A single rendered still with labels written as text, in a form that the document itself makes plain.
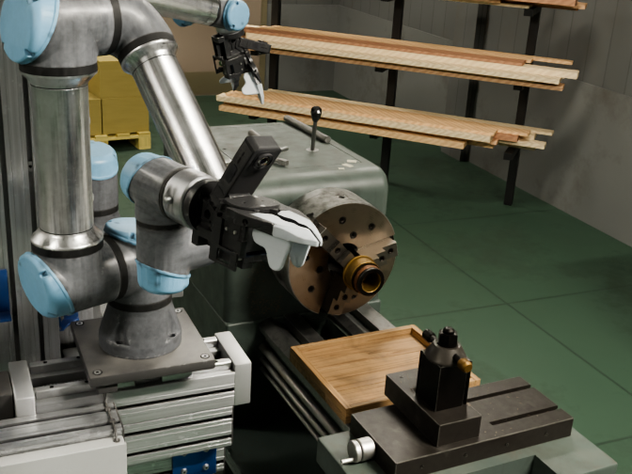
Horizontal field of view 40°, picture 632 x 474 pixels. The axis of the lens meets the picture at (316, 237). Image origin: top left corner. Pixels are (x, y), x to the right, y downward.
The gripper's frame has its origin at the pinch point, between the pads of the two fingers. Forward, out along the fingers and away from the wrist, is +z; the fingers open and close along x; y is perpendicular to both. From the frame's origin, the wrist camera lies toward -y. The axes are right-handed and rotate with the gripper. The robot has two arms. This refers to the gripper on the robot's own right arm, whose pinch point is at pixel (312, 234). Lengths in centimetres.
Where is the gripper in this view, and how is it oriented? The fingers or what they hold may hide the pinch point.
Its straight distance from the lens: 100.7
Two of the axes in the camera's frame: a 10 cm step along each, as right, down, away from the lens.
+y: -1.5, 9.5, 2.7
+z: 7.0, 3.0, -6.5
